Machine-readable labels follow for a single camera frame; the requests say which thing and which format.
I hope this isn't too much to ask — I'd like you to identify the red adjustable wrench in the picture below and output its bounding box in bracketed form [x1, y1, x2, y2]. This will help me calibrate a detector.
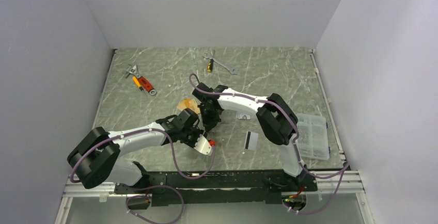
[123, 64, 157, 95]

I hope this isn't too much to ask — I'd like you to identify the yellow black screwdriver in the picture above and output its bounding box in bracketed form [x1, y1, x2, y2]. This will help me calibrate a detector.
[207, 59, 214, 72]

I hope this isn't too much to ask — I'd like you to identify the silver open-end wrench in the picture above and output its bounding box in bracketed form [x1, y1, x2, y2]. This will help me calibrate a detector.
[203, 52, 238, 75]

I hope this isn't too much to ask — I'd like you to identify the gold credit card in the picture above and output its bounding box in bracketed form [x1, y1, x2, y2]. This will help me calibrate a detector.
[177, 98, 200, 115]

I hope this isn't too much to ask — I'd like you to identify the clear plastic screw box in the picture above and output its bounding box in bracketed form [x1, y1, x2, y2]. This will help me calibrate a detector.
[296, 114, 330, 161]

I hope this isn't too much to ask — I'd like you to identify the black base frame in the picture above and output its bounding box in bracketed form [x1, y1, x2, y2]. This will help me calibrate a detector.
[114, 169, 318, 206]

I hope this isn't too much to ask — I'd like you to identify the aluminium rail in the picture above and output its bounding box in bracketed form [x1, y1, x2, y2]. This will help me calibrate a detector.
[62, 170, 365, 198]

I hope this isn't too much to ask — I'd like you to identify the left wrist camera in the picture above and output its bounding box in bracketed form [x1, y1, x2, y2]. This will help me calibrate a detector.
[194, 135, 215, 156]

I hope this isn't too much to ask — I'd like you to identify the orange utility knife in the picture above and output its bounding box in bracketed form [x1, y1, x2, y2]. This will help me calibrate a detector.
[132, 76, 144, 91]

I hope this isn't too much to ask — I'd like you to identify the single silver credit card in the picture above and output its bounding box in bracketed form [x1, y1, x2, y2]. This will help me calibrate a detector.
[244, 131, 259, 151]

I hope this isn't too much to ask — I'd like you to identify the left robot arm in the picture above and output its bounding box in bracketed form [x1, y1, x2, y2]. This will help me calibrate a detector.
[67, 108, 213, 193]

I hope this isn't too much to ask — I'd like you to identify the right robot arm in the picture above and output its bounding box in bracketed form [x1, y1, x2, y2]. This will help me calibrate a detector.
[192, 83, 305, 190]

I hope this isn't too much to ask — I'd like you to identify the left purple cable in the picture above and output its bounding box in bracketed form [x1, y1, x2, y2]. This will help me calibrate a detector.
[70, 129, 217, 224]

